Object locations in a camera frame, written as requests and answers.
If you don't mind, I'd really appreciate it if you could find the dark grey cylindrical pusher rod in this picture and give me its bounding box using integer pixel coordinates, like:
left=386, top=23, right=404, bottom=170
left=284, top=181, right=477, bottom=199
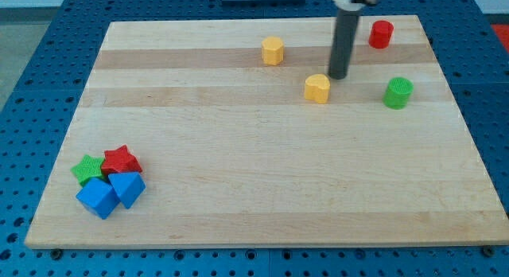
left=328, top=9, right=360, bottom=80

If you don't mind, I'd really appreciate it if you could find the yellow heart block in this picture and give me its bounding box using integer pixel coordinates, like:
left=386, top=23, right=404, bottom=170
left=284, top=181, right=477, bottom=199
left=304, top=74, right=331, bottom=103

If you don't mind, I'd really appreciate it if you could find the yellow hexagon block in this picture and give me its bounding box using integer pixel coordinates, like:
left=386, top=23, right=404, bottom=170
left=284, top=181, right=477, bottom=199
left=262, top=37, right=284, bottom=65

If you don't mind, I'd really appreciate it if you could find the red cylinder block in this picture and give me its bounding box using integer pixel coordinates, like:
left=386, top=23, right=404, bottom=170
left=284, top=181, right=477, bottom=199
left=368, top=20, right=394, bottom=49

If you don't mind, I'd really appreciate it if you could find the green cylinder block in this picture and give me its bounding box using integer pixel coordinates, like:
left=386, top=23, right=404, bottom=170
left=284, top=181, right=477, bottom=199
left=383, top=77, right=414, bottom=110

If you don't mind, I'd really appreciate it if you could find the wooden board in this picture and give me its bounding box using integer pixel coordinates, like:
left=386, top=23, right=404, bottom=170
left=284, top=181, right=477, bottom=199
left=25, top=15, right=508, bottom=249

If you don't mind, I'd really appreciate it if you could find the red star block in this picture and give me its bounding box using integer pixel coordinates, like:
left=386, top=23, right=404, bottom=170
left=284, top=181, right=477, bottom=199
left=101, top=145, right=142, bottom=176

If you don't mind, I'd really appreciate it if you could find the blue triangle block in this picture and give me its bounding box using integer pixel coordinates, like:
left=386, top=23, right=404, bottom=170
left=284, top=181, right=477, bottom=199
left=108, top=172, right=146, bottom=209

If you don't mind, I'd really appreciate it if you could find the green star block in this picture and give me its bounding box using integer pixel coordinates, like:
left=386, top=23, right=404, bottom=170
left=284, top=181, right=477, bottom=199
left=71, top=154, right=106, bottom=187

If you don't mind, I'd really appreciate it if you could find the blue cube block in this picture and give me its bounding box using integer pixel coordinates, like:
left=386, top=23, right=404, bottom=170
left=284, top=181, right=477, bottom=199
left=76, top=178, right=120, bottom=220

